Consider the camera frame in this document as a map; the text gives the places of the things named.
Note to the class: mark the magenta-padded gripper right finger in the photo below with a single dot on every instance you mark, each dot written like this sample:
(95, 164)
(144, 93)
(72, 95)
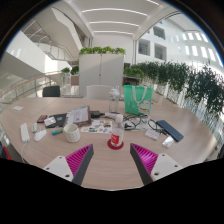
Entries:
(146, 159)

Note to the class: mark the ceiling strip lights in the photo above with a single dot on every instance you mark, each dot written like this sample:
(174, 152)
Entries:
(113, 16)

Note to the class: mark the white computer mouse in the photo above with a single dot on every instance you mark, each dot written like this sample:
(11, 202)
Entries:
(40, 135)

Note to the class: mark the glass railing with wooden handrail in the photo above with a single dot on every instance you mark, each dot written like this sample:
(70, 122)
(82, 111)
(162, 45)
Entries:
(26, 86)

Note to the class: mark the white chair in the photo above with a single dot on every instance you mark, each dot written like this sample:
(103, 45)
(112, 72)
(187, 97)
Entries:
(98, 92)

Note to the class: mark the small grey oval device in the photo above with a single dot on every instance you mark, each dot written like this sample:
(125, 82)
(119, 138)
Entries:
(34, 127)

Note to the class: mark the small red-black device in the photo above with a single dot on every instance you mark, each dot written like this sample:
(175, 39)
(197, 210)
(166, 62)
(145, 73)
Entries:
(42, 118)

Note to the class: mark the white grid-pattern mug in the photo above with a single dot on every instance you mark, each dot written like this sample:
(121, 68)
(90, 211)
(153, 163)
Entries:
(72, 134)

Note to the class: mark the white adapter block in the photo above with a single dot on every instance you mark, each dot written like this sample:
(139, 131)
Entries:
(111, 115)

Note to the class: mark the shiny white wrapper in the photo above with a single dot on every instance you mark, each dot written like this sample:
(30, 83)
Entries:
(168, 142)

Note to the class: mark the clear white-cap sports bottle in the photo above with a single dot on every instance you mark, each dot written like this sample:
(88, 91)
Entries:
(114, 101)

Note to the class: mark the red chair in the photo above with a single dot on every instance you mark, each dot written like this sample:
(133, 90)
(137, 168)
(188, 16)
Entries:
(6, 152)

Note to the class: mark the black charger block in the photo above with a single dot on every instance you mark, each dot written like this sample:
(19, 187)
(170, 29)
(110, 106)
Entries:
(96, 114)

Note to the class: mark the white power strip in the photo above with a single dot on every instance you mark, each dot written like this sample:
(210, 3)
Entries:
(25, 132)

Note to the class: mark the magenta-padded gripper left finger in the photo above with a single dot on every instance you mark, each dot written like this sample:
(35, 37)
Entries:
(78, 160)

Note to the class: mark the clear red-label water bottle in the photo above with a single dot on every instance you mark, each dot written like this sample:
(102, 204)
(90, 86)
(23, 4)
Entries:
(117, 136)

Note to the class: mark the slim planter with green plant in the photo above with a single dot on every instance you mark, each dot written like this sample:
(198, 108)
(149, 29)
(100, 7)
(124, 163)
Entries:
(65, 78)

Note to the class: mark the flat round red coaster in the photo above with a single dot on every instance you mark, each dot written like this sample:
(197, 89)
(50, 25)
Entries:
(110, 145)

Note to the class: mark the black wallet with white card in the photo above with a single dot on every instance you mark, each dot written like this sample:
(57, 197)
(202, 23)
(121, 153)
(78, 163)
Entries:
(60, 119)

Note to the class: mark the row of green hedge plants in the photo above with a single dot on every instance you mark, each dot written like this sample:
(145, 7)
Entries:
(196, 83)

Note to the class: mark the colourful sticker sheet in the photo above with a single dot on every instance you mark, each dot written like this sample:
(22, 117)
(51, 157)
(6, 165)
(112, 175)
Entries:
(96, 127)

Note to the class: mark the small white paper sheet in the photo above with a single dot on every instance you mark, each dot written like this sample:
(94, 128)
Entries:
(17, 108)

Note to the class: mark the white cabinet topped with plants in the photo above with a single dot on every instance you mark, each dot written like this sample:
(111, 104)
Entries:
(100, 75)

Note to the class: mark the green cat-print tote bag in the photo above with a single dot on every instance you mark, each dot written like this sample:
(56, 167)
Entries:
(135, 100)

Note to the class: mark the flat white packet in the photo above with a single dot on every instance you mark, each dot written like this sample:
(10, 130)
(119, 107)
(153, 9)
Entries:
(152, 134)

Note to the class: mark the brown notebook with white paper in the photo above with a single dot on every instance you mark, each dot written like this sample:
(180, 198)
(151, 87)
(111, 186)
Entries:
(78, 116)

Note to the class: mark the small blue marker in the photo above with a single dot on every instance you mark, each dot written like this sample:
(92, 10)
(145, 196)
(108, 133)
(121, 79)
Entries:
(57, 131)

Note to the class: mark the brown planter with green plant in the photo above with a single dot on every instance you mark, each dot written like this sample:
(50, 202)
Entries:
(74, 75)

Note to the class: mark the black chair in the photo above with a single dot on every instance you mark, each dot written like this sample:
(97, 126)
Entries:
(51, 91)

